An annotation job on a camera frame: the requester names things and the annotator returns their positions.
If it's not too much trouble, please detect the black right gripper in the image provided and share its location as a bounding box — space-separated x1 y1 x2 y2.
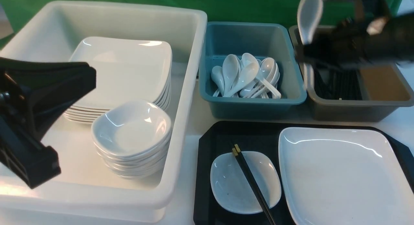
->
296 13 414 70

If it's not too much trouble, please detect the teal plastic bin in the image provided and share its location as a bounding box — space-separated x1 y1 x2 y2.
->
199 22 307 120

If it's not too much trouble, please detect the white ceramic soup spoon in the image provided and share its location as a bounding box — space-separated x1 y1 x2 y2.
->
297 0 323 44

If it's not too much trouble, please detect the pile of white soup spoons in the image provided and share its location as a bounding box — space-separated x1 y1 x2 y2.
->
210 53 281 99

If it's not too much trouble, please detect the large white square plate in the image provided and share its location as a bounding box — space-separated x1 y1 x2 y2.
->
278 127 414 225

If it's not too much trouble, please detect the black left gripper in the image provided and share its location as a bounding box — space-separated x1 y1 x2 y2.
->
0 57 96 189

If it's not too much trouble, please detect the green backdrop cloth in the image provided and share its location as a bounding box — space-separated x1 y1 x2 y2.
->
0 0 405 49

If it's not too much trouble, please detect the large white plastic tub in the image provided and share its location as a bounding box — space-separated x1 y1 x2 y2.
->
1 1 207 223

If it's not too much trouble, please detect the grey-brown plastic bin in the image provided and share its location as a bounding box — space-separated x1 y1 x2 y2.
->
289 25 414 122

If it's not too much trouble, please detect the black chopstick gold tip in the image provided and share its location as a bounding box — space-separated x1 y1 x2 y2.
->
234 144 279 225
231 148 274 225

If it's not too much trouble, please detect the bundle of black chopsticks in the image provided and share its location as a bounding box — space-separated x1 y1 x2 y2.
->
314 69 363 101

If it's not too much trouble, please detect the stack of white square plates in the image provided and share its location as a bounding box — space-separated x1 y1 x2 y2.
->
64 37 172 123

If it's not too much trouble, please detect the stack of small white bowls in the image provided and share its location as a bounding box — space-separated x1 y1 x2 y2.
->
91 100 172 179

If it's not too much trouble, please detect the small white bowl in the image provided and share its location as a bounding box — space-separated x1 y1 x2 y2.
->
210 151 281 215

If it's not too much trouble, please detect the black serving tray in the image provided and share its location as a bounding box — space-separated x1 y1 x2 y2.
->
193 121 414 225

